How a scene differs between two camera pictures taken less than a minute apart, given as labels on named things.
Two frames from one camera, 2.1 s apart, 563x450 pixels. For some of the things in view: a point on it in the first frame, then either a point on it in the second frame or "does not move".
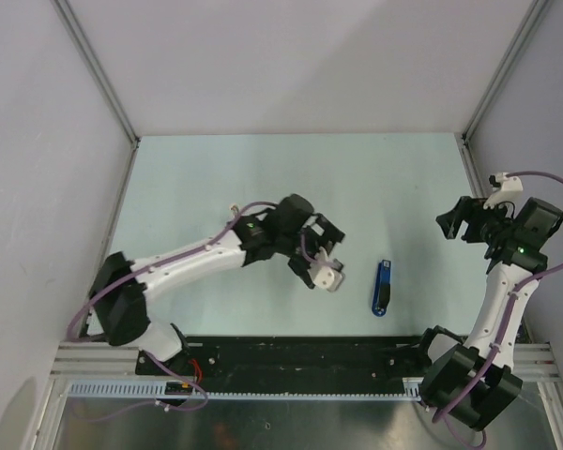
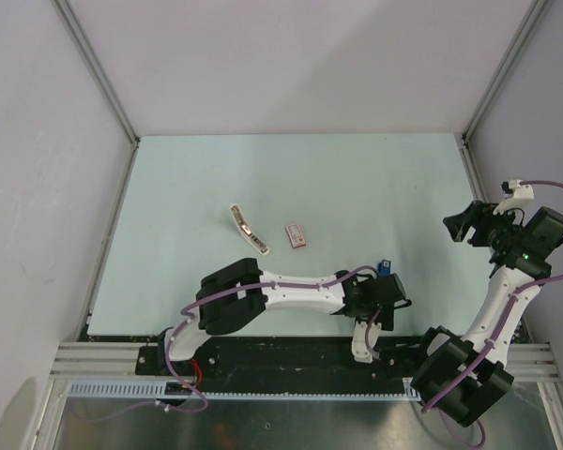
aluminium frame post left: [102, 82] does not move
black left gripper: [300, 267] → [386, 318]
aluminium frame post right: [536, 12] does not move
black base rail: [240, 365] does not move
